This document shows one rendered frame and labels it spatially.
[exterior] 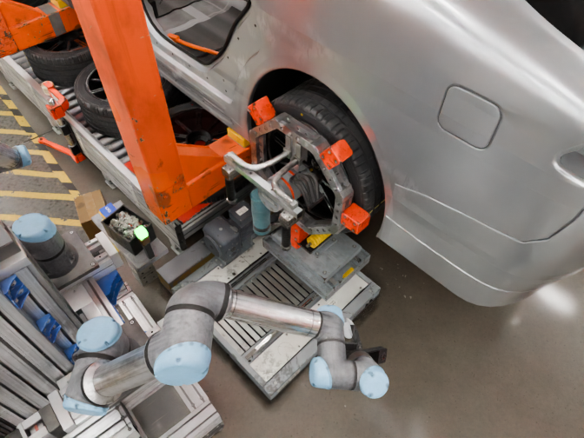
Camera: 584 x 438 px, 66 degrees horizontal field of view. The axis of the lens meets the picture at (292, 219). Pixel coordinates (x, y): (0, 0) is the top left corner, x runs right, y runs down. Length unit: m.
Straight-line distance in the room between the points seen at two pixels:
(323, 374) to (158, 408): 1.14
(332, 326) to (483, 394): 1.42
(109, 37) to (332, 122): 0.80
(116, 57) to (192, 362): 1.05
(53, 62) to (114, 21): 2.04
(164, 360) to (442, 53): 1.02
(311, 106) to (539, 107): 0.83
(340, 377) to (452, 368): 1.40
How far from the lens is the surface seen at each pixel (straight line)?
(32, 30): 3.75
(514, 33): 1.29
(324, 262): 2.43
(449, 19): 1.32
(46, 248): 1.76
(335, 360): 1.21
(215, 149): 2.34
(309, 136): 1.75
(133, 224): 2.25
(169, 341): 1.04
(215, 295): 1.10
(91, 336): 1.43
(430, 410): 2.44
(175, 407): 2.18
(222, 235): 2.32
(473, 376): 2.57
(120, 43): 1.67
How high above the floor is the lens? 2.26
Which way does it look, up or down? 52 degrees down
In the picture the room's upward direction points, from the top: 1 degrees clockwise
